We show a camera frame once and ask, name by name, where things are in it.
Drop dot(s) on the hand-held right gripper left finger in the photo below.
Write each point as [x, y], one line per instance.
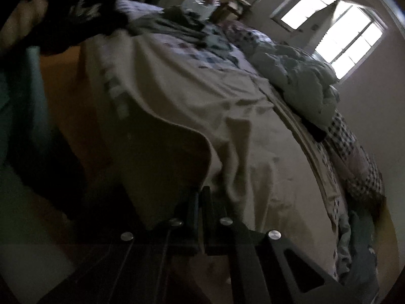
[189, 224]

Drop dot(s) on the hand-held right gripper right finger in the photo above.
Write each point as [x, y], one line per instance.
[212, 224]

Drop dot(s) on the beige fleece garment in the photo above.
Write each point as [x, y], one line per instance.
[205, 126]

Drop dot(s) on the person's left hand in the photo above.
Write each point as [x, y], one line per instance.
[22, 22]

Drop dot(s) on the grey-green garment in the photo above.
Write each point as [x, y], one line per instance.
[177, 28]

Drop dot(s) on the white ribbed radiator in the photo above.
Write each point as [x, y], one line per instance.
[197, 6]

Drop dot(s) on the checkered bed sheet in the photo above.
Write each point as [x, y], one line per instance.
[202, 53]

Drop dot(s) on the dark teal plush blanket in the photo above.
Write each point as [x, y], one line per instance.
[357, 253]

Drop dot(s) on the cardboard boxes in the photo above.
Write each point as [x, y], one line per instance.
[231, 6]

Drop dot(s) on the pale green puffy duvet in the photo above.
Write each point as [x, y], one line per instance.
[300, 79]

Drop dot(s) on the window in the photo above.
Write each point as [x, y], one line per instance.
[341, 28]

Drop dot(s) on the white curtain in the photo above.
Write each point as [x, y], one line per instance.
[332, 22]

